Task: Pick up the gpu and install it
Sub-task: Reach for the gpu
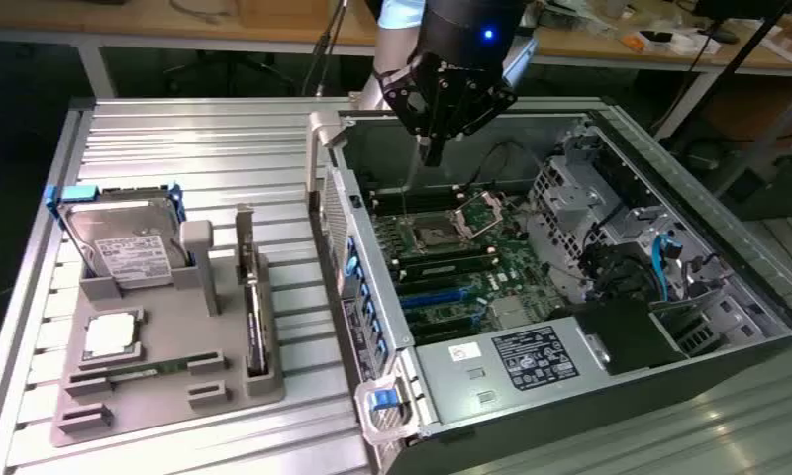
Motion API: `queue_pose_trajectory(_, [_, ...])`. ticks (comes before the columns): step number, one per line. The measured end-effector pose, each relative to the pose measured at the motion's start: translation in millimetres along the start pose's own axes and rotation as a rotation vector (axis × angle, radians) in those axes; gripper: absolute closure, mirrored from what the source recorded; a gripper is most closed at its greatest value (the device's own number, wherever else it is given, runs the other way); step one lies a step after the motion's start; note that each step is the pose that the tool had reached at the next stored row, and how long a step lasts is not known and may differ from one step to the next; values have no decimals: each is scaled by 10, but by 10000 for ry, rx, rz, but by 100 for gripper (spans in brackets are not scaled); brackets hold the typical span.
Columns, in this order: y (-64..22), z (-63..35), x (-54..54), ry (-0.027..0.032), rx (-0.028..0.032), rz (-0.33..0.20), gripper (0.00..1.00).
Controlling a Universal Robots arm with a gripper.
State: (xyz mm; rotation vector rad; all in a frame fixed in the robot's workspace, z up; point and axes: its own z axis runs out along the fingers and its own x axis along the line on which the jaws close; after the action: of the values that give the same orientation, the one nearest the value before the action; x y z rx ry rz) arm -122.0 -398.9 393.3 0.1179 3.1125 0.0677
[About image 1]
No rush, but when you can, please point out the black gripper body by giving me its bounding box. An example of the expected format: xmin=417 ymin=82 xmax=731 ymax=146
xmin=416 ymin=0 xmax=526 ymax=83

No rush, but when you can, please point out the Nvidia graphics card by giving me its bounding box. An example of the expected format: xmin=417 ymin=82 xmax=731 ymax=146
xmin=233 ymin=202 xmax=270 ymax=380

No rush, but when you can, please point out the metal socket cover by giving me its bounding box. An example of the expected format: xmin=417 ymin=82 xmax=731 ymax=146
xmin=452 ymin=190 xmax=508 ymax=235

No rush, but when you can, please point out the grey metal disk bay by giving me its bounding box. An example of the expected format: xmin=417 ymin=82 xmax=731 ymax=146
xmin=525 ymin=126 xmax=641 ymax=248

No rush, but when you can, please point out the black office chair base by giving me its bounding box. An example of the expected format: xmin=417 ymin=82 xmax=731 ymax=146
xmin=162 ymin=48 xmax=298 ymax=96

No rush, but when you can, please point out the CPU socket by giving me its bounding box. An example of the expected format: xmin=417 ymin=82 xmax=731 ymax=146
xmin=405 ymin=211 xmax=468 ymax=256

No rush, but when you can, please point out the white orange desk gadget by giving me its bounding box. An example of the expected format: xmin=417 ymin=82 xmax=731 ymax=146
xmin=623 ymin=27 xmax=723 ymax=56

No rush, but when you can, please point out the green RAM stick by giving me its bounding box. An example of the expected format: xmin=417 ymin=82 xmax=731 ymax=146
xmin=394 ymin=256 xmax=501 ymax=282
xmin=101 ymin=362 xmax=194 ymax=383

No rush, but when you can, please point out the green motherboard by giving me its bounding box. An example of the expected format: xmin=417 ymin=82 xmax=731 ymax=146
xmin=368 ymin=190 xmax=573 ymax=347

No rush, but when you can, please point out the black expansion slot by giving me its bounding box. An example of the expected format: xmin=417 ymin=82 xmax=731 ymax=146
xmin=405 ymin=315 xmax=474 ymax=332
xmin=394 ymin=278 xmax=466 ymax=294
xmin=409 ymin=326 xmax=480 ymax=345

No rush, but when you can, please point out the blue expansion slot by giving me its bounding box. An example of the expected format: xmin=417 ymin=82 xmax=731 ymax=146
xmin=400 ymin=289 xmax=468 ymax=309

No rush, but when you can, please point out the black tripod pole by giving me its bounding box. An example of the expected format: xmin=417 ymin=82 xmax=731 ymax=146
xmin=652 ymin=0 xmax=792 ymax=143

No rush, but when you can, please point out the black monitor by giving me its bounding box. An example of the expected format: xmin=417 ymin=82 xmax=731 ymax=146
xmin=691 ymin=0 xmax=792 ymax=21

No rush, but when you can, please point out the silver chipset heatsink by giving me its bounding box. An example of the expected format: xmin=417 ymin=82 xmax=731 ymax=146
xmin=486 ymin=298 xmax=537 ymax=329

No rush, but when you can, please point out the hard disk drive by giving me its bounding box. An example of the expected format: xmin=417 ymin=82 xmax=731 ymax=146
xmin=43 ymin=183 xmax=194 ymax=292

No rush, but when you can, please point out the black plastic air shroud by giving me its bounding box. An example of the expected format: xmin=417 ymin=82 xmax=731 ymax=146
xmin=544 ymin=301 xmax=689 ymax=378

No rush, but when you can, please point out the slotted grey disk bay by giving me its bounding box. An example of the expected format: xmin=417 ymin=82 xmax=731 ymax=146
xmin=651 ymin=291 xmax=760 ymax=358

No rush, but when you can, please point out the grey power supply unit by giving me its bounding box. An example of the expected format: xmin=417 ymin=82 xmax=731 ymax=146
xmin=413 ymin=316 xmax=613 ymax=428

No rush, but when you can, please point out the grey parts rack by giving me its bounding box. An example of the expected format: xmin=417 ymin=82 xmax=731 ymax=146
xmin=50 ymin=220 xmax=286 ymax=449

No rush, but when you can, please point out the grey corner clamp blue latch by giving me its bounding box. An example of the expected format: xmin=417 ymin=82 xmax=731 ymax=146
xmin=353 ymin=374 xmax=418 ymax=445

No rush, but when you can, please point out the silver CPU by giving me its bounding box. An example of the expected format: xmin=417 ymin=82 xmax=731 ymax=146
xmin=81 ymin=314 xmax=140 ymax=361

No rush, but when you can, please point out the black PC case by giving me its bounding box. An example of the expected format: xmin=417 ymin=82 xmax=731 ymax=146
xmin=306 ymin=106 xmax=792 ymax=475

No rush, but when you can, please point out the black dangling cable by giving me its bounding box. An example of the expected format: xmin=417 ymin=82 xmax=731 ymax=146
xmin=301 ymin=0 xmax=352 ymax=98

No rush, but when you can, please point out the wooden desk white frame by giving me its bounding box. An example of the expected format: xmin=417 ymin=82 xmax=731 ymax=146
xmin=525 ymin=0 xmax=792 ymax=143
xmin=0 ymin=0 xmax=381 ymax=99

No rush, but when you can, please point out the grey cable coil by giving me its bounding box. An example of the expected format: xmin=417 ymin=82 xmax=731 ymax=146
xmin=169 ymin=0 xmax=233 ymax=25

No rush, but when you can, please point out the black wire bundle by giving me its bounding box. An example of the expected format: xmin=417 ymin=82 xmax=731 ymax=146
xmin=577 ymin=241 xmax=665 ymax=304

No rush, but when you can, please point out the blue disk wire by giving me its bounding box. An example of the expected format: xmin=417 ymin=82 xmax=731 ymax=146
xmin=648 ymin=232 xmax=683 ymax=304

